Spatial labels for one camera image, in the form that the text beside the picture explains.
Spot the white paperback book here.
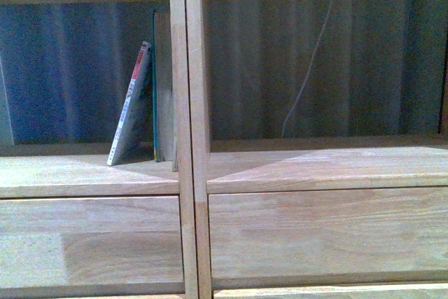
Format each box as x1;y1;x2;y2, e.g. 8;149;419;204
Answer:
107;41;152;166

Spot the teal upright book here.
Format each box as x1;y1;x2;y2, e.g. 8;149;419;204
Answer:
153;11;177;171

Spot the wooden bookshelf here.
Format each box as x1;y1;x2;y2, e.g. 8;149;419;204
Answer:
1;0;447;298

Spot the white hanging cable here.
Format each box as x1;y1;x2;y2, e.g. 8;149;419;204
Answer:
281;0;333;139

